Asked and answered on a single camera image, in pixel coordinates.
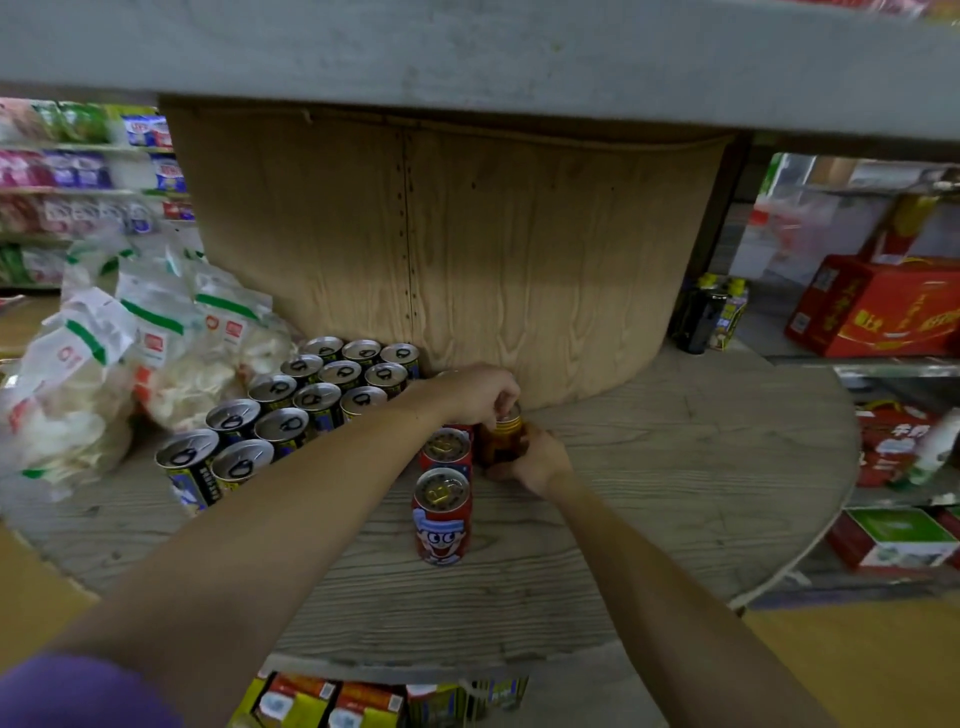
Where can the person's left hand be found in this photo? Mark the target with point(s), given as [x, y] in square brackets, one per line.
[480, 394]

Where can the person's right hand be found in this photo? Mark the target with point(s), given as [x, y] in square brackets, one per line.
[536, 465]

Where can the gold can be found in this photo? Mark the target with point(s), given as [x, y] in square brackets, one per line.
[501, 442]

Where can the round wooden shelf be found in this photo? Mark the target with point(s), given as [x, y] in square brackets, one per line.
[637, 487]

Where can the group of tall blue-yellow cans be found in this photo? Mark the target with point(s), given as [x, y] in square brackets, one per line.
[322, 397]

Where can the person's right forearm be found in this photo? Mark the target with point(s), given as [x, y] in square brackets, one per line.
[675, 622]

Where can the person's left forearm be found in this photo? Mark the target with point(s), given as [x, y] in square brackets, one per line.
[247, 562]

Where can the black can by column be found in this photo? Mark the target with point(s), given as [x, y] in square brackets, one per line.
[697, 319]

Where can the bag of white snacks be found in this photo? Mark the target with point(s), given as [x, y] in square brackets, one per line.
[67, 420]
[94, 259]
[247, 330]
[180, 375]

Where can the yellow green bottle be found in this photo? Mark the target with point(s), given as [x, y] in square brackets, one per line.
[731, 315]

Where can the row of yellow orange cartons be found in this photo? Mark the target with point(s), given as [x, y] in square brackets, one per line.
[337, 705]

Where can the red cartoon face carton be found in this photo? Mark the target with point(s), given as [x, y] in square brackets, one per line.
[889, 442]

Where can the small green-top box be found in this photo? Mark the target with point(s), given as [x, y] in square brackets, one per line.
[951, 525]
[892, 536]

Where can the red yellow-print carton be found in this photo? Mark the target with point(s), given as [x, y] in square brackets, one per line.
[877, 307]

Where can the white slim bottle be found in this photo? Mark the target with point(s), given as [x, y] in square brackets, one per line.
[934, 446]

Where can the yellow red tall pack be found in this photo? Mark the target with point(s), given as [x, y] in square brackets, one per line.
[900, 225]

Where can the rows of colourful packets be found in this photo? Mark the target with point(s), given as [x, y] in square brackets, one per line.
[75, 169]

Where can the purple shirt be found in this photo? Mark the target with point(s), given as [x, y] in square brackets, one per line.
[75, 694]

